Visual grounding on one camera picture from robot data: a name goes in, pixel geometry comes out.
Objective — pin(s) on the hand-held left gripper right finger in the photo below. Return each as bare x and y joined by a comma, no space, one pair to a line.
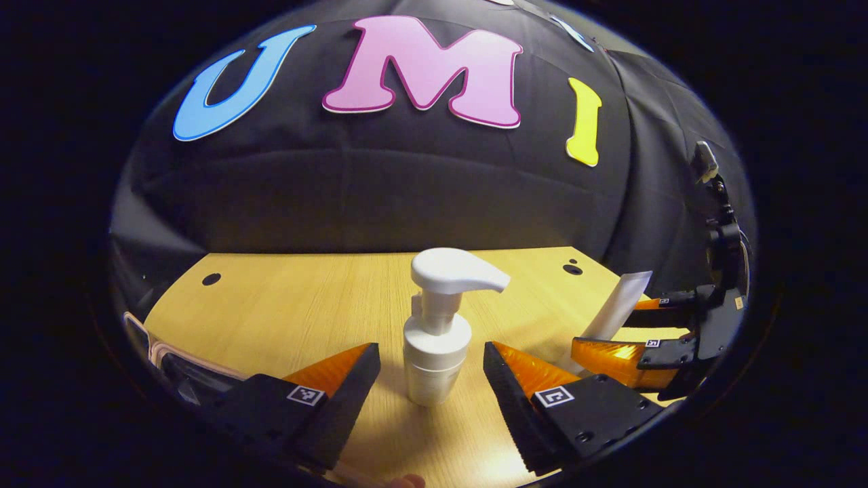
515,417

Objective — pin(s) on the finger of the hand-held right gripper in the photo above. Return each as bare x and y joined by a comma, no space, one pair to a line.
671,352
678,313

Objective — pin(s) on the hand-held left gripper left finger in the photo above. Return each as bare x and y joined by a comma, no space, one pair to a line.
346,407

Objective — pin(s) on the white squeeze tube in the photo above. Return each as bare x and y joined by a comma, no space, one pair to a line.
620,305

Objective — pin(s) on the white pump bottle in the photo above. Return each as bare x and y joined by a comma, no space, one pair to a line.
434,339

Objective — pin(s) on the black backdrop cloth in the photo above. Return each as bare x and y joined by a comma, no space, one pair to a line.
407,183

